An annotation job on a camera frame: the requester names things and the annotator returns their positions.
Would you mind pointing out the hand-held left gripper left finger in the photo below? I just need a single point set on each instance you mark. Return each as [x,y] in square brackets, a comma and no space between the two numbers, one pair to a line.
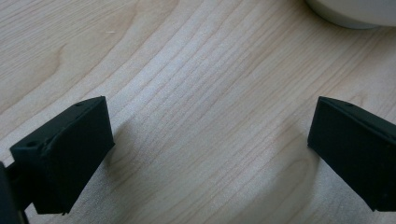
[67,161]

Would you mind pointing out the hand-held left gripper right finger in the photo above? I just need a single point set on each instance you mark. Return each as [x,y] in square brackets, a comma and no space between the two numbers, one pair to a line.
[358,149]

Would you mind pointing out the white bowl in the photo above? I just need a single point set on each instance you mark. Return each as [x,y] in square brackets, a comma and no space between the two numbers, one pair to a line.
[358,12]

